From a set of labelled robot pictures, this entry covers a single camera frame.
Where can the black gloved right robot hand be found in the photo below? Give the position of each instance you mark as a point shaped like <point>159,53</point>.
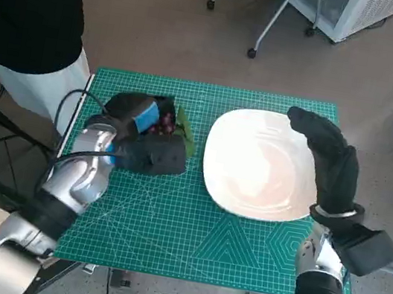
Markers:
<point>339,174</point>

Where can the bare left hand blue tape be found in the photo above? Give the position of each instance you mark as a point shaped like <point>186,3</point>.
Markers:
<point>130,113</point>

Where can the red toy grapes green leaf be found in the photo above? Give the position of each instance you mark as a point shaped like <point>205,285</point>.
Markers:
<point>167,123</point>

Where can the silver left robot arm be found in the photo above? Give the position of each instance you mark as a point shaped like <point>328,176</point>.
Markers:
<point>82,173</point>

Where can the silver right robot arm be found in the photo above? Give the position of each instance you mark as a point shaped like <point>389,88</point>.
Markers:
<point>320,288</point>

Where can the white square plate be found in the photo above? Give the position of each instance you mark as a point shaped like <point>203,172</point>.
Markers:
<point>254,164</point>

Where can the green cutting mat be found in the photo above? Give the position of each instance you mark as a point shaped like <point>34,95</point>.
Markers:
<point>168,225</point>

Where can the standing person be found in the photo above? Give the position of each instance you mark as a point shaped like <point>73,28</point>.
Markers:
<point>24,5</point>

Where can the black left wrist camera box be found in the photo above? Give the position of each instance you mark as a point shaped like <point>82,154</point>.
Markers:
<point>157,155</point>

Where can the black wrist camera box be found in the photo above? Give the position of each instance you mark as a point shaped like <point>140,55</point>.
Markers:
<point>371,253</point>
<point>157,155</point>

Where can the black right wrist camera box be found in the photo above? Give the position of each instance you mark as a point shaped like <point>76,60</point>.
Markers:
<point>371,253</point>

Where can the grey wheeled metal frame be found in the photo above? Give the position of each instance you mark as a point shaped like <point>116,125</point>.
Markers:
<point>251,53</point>

